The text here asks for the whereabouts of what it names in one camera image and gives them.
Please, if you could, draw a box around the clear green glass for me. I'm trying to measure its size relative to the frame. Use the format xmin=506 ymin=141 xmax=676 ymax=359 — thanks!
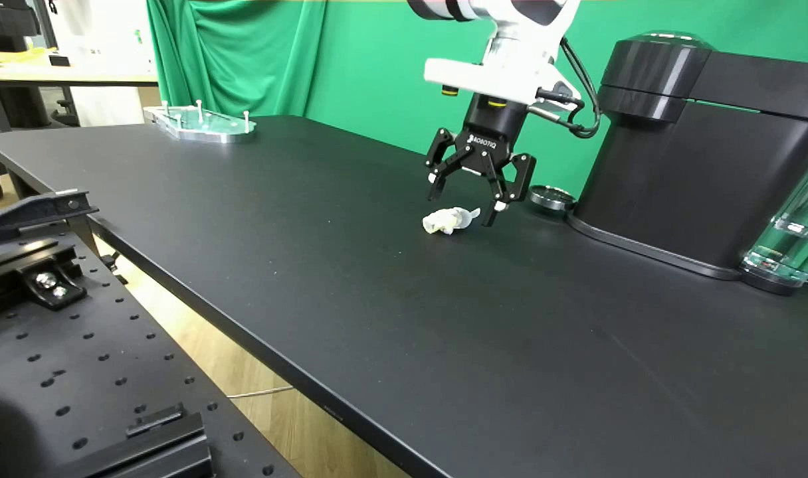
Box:
xmin=741 ymin=141 xmax=808 ymax=300

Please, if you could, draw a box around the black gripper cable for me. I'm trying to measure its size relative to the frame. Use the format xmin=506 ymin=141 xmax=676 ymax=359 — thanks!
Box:
xmin=546 ymin=35 xmax=607 ymax=141

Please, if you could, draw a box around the black coffee machine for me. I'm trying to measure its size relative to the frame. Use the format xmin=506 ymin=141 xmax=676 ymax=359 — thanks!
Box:
xmin=566 ymin=31 xmax=808 ymax=282

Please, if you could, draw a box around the white cabinet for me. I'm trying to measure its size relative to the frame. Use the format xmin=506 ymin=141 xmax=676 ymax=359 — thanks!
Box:
xmin=45 ymin=0 xmax=160 ymax=68

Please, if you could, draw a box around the wooden background desk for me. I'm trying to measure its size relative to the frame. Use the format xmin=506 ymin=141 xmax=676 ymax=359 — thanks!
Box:
xmin=0 ymin=48 xmax=163 ymax=129

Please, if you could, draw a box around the black perforated breadboard plate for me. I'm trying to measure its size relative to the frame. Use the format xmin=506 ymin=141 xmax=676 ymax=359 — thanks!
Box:
xmin=0 ymin=186 xmax=300 ymax=478

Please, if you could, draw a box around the white toy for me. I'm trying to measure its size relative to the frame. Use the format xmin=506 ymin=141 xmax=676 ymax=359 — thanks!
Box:
xmin=421 ymin=205 xmax=485 ymax=239

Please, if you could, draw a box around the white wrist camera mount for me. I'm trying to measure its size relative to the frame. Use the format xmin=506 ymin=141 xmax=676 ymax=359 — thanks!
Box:
xmin=423 ymin=18 xmax=584 ymax=115

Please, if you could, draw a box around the small round black dish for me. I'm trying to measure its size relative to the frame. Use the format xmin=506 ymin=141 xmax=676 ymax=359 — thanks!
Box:
xmin=528 ymin=184 xmax=575 ymax=215

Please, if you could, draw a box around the green screen curtain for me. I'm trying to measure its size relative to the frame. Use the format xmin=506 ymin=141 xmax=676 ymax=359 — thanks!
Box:
xmin=143 ymin=0 xmax=808 ymax=201

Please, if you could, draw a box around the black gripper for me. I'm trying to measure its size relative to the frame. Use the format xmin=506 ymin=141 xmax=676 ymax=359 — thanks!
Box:
xmin=423 ymin=93 xmax=539 ymax=227

